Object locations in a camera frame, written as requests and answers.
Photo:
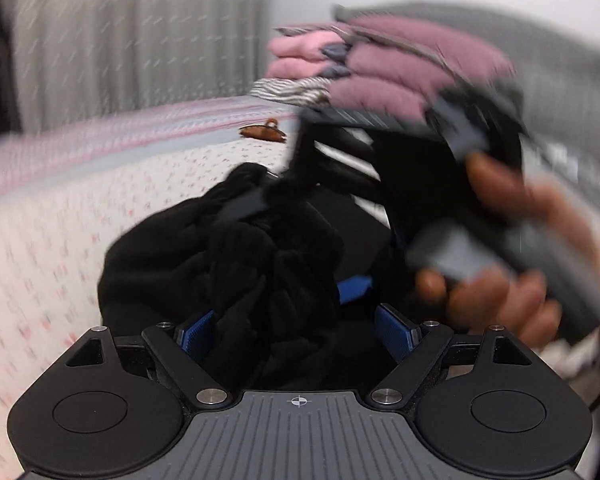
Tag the person's right hand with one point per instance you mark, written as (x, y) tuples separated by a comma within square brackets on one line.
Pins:
[(480, 305)]

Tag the grey curtain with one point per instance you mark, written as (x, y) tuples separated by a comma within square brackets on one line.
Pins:
[(130, 35)]

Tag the striped folded cloth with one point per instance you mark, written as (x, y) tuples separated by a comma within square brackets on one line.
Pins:
[(290, 90)]

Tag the light pink folded blanket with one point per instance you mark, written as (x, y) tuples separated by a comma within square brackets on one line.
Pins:
[(300, 55)]

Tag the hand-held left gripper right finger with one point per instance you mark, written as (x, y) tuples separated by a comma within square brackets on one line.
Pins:
[(395, 332)]

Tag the brown hair clip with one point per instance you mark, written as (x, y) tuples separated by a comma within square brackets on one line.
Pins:
[(262, 131)]

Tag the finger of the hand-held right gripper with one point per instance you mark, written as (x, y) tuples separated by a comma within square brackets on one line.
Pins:
[(305, 155), (355, 287)]

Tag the pink striped blanket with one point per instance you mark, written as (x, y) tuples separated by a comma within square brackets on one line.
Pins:
[(105, 135)]

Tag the dark pink folded blanket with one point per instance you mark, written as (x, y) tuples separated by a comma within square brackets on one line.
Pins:
[(405, 60)]

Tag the grey cushion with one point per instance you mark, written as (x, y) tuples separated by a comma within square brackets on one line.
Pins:
[(555, 60)]

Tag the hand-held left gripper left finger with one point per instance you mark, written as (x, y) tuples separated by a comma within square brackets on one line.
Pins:
[(195, 332)]

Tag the black pants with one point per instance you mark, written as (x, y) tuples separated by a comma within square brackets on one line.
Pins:
[(205, 270)]

